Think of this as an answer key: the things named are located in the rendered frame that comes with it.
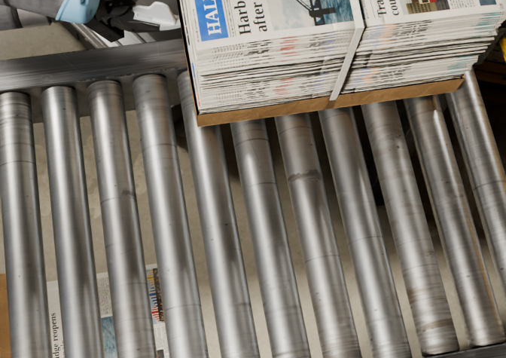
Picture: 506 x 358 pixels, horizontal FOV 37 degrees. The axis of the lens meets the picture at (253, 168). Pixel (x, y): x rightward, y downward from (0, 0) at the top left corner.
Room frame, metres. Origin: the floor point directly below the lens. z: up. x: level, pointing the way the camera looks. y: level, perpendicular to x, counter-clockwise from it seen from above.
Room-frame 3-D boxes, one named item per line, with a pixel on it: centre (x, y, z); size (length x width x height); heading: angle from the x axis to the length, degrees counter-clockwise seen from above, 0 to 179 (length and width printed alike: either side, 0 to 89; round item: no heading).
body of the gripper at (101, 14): (0.58, 0.28, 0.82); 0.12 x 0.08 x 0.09; 110
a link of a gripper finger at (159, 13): (0.57, 0.17, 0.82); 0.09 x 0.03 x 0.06; 84
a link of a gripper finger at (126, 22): (0.57, 0.21, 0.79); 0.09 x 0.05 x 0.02; 84
